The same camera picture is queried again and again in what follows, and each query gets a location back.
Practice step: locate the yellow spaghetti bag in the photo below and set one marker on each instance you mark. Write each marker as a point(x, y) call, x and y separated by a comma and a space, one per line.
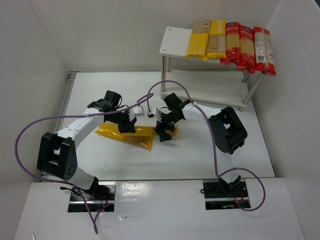
point(110, 130)
point(198, 43)
point(150, 131)

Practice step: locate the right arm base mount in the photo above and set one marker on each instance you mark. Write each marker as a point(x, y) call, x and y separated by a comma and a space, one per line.
point(216, 199)

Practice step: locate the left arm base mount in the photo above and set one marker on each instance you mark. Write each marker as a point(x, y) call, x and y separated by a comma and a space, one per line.
point(103, 201)

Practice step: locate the yellow spaghetti box on shelf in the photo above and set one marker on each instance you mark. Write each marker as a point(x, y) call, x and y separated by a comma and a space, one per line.
point(216, 47)

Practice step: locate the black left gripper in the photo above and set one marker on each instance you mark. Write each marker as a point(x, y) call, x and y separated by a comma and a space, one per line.
point(125, 122)

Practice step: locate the red spaghetti bag left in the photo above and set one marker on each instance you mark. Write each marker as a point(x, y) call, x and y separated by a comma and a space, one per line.
point(232, 42)

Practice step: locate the red spaghetti bag right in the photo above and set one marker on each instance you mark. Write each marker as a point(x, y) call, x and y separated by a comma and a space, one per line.
point(264, 54)

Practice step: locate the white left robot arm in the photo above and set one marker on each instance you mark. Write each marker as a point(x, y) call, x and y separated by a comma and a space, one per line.
point(57, 153)

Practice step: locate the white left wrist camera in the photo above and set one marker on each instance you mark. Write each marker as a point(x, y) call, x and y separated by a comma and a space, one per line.
point(137, 111)

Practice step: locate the white two-tier shelf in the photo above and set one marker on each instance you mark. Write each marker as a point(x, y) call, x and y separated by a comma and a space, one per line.
point(221, 85)

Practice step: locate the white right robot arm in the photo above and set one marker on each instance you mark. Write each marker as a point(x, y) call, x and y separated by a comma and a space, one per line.
point(225, 127)

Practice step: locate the yellow spaghetti bag on shelf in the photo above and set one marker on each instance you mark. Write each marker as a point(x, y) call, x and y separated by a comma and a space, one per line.
point(198, 43)

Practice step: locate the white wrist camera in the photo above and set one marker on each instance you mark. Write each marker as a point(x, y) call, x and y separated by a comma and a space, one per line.
point(155, 112)
point(137, 111)

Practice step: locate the red spaghetti bag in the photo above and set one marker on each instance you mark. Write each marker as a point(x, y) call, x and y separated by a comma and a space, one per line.
point(264, 54)
point(232, 42)
point(247, 50)

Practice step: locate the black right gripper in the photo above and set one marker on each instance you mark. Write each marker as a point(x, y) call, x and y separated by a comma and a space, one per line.
point(165, 125)

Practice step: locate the red spaghetti bag middle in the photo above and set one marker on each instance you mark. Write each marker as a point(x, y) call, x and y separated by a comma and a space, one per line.
point(247, 50)

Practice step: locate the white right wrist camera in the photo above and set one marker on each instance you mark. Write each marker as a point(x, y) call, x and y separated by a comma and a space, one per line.
point(155, 112)

